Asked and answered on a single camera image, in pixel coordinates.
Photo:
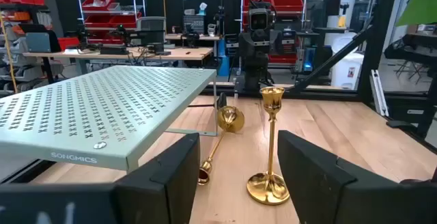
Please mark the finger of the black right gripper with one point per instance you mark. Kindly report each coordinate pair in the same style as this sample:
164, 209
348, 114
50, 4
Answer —
277, 41
245, 43

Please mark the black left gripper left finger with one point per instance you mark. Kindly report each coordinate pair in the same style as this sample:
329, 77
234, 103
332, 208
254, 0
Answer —
164, 190

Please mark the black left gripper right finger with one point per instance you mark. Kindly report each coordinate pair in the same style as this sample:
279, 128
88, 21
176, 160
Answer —
324, 190

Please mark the gold candlestick holder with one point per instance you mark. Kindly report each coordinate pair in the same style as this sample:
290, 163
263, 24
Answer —
230, 119
268, 188

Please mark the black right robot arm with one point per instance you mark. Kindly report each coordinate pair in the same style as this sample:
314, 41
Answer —
256, 79

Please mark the wooden workbench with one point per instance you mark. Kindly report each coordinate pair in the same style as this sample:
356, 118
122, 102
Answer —
191, 53

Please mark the small black monitor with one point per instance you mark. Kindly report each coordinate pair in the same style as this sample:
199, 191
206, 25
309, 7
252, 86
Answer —
333, 5

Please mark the white waste bin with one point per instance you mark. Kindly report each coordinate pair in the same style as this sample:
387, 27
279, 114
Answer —
346, 70

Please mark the black divider panel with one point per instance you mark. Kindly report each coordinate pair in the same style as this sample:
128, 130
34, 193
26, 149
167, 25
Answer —
170, 9

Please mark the green perforated metal shelf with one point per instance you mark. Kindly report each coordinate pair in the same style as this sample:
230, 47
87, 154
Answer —
102, 108

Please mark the silver aluminium extrusion bar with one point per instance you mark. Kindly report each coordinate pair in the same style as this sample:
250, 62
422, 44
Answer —
379, 92

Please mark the folding chair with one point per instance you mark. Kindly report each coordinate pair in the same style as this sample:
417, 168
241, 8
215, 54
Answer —
409, 70

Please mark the storage rack with bins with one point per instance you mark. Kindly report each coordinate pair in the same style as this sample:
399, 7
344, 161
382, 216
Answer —
20, 63

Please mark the grey box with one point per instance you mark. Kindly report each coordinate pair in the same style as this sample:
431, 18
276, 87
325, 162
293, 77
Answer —
38, 42

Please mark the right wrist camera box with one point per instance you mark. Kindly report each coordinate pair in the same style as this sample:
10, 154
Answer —
259, 20

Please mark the black aluminium rig frame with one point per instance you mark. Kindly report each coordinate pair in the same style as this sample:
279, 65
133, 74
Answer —
379, 46

